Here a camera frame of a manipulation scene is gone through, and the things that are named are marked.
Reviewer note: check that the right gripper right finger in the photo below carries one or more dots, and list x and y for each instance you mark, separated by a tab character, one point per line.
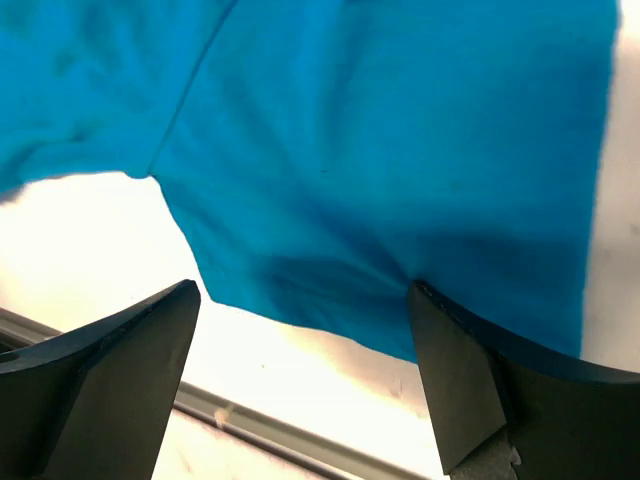
505	407

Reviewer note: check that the aluminium table edge rail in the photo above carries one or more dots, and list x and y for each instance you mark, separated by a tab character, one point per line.
262	400

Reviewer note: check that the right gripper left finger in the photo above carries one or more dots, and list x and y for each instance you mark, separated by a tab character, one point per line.
94	402

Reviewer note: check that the blue t-shirt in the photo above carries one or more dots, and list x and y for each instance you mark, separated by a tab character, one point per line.
320	156

